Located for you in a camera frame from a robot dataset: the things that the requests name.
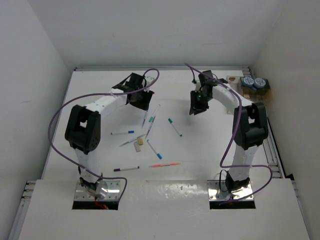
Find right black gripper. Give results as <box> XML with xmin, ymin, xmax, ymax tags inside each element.
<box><xmin>190</xmin><ymin>89</ymin><xmax>212</xmax><ymax>115</ymax></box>

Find green clear pen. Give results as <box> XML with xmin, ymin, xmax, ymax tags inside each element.
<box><xmin>119</xmin><ymin>133</ymin><xmax>146</xmax><ymax>147</ymax></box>

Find blue white tape roll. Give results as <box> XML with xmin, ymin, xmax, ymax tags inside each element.
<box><xmin>241</xmin><ymin>76</ymin><xmax>254</xmax><ymax>88</ymax></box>

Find orange highlighter pen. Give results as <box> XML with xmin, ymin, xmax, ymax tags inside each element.
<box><xmin>149</xmin><ymin>162</ymin><xmax>180</xmax><ymax>168</ymax></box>

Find blue clear pen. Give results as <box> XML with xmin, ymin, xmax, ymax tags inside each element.
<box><xmin>141</xmin><ymin>110</ymin><xmax>149</xmax><ymax>128</ymax></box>

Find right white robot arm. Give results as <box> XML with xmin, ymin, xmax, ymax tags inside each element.
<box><xmin>189</xmin><ymin>70</ymin><xmax>269</xmax><ymax>193</ymax></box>

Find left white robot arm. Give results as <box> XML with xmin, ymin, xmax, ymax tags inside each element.
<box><xmin>64</xmin><ymin>73</ymin><xmax>155</xmax><ymax>199</ymax></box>

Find teal capped marker left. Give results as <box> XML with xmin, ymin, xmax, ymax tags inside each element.
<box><xmin>148</xmin><ymin>104</ymin><xmax>161</xmax><ymax>123</ymax></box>

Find teal capped marker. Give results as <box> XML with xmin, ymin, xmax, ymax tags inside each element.
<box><xmin>168</xmin><ymin>118</ymin><xmax>183</xmax><ymax>137</ymax></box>
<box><xmin>148</xmin><ymin>104</ymin><xmax>161</xmax><ymax>123</ymax></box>

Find teal capped marker right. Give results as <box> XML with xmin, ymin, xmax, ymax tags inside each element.
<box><xmin>168</xmin><ymin>118</ymin><xmax>183</xmax><ymax>137</ymax></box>

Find blue capped marker horizontal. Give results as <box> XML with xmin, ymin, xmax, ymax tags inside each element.
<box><xmin>110</xmin><ymin>130</ymin><xmax>135</xmax><ymax>136</ymax></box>

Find yellow eraser block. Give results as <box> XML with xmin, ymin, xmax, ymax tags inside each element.
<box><xmin>137</xmin><ymin>137</ymin><xmax>144</xmax><ymax>146</ymax></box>

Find beige eraser stick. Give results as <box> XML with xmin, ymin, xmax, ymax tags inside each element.
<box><xmin>134</xmin><ymin>142</ymin><xmax>141</xmax><ymax>153</ymax></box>

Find blue capped marker diagonal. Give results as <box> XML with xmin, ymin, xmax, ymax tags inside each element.
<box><xmin>146</xmin><ymin>139</ymin><xmax>162</xmax><ymax>160</ymax></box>

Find clear acrylic organizer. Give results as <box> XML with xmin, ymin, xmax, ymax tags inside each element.
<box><xmin>226</xmin><ymin>76</ymin><xmax>272</xmax><ymax>106</ymax></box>

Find purple capped marker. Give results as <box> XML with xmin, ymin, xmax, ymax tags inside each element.
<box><xmin>113</xmin><ymin>166</ymin><xmax>140</xmax><ymax>172</ymax></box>

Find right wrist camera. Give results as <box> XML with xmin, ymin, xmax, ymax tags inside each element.
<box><xmin>192</xmin><ymin>79</ymin><xmax>203</xmax><ymax>92</ymax></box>

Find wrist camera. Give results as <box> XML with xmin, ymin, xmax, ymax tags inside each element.
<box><xmin>144</xmin><ymin>76</ymin><xmax>155</xmax><ymax>86</ymax></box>
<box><xmin>192</xmin><ymin>79</ymin><xmax>203</xmax><ymax>92</ymax></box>

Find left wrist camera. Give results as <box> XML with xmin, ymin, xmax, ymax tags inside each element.
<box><xmin>144</xmin><ymin>76</ymin><xmax>155</xmax><ymax>86</ymax></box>

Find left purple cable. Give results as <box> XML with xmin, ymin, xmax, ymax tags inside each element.
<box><xmin>47</xmin><ymin>68</ymin><xmax>160</xmax><ymax>204</ymax></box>

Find purple cable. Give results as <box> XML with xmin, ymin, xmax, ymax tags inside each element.
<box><xmin>47</xmin><ymin>68</ymin><xmax>160</xmax><ymax>204</ymax></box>
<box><xmin>184</xmin><ymin>62</ymin><xmax>274</xmax><ymax>202</ymax></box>

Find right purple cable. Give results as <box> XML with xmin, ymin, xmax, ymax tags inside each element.
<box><xmin>184</xmin><ymin>62</ymin><xmax>274</xmax><ymax>202</ymax></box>

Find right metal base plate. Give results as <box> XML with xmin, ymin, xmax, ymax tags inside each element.
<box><xmin>207</xmin><ymin>180</ymin><xmax>254</xmax><ymax>202</ymax></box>

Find metal base plate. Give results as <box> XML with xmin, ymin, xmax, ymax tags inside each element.
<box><xmin>74</xmin><ymin>180</ymin><xmax>121</xmax><ymax>202</ymax></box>
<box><xmin>207</xmin><ymin>180</ymin><xmax>254</xmax><ymax>202</ymax></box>

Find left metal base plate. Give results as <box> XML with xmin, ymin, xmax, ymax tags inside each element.
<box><xmin>74</xmin><ymin>180</ymin><xmax>121</xmax><ymax>202</ymax></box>

